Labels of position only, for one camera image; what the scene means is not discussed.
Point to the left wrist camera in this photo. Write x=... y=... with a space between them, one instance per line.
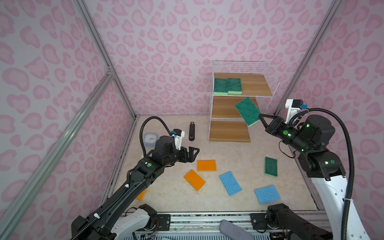
x=178 y=136

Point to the white wire wooden shelf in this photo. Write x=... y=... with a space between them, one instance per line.
x=258 y=82

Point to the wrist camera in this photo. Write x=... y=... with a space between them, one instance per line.
x=178 y=136
x=293 y=107

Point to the orange sponge front centre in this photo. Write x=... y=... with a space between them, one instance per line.
x=194 y=180

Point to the blue sponge front right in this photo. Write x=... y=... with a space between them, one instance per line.
x=267 y=194

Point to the blue square timer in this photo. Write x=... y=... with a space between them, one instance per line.
x=150 y=139

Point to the orange sponge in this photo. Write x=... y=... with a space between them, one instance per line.
x=206 y=166
x=141 y=195
x=194 y=180

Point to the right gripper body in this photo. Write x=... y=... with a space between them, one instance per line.
x=289 y=135

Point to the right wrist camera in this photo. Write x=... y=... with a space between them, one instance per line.
x=293 y=107

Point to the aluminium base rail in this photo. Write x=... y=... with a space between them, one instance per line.
x=210 y=223

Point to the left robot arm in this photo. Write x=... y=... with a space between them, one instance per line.
x=106 y=223

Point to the grey cloth object front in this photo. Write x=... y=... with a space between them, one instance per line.
x=234 y=232

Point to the blue sponge centre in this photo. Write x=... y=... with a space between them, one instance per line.
x=230 y=183

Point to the orange sponge front left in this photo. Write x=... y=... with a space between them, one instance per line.
x=141 y=195

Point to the green sponge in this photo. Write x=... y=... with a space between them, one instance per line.
x=248 y=111
x=220 y=87
x=271 y=167
x=235 y=86

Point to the blue sponge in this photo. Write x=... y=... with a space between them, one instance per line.
x=267 y=194
x=230 y=183

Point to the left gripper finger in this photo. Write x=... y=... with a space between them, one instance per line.
x=193 y=151
x=190 y=159

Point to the black stapler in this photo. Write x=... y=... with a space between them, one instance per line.
x=192 y=131

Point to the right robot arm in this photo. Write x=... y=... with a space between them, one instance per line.
x=332 y=181

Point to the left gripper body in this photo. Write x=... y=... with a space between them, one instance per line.
x=175 y=156

